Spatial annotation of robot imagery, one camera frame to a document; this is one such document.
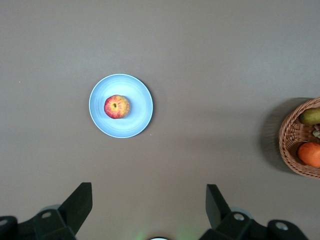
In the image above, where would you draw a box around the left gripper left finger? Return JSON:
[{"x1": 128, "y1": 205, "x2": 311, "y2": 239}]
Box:
[{"x1": 32, "y1": 182, "x2": 93, "y2": 240}]

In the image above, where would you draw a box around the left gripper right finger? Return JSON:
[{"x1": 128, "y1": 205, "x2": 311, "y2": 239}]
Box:
[{"x1": 199, "y1": 184, "x2": 268, "y2": 240}]

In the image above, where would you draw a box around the red yellow apple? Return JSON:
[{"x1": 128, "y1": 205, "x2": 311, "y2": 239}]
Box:
[{"x1": 103, "y1": 94, "x2": 131, "y2": 120}]

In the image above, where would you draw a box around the brown wicker basket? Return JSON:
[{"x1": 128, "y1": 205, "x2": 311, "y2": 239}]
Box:
[{"x1": 278, "y1": 96, "x2": 320, "y2": 180}]

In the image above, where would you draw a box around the blue round plate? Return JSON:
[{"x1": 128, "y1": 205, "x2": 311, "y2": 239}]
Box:
[{"x1": 88, "y1": 73, "x2": 154, "y2": 139}]

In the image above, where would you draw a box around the orange mandarin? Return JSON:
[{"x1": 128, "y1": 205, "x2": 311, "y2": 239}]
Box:
[{"x1": 297, "y1": 142, "x2": 320, "y2": 168}]

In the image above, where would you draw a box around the brown green kiwi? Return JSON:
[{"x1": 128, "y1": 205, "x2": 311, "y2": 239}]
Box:
[{"x1": 299, "y1": 107, "x2": 320, "y2": 126}]

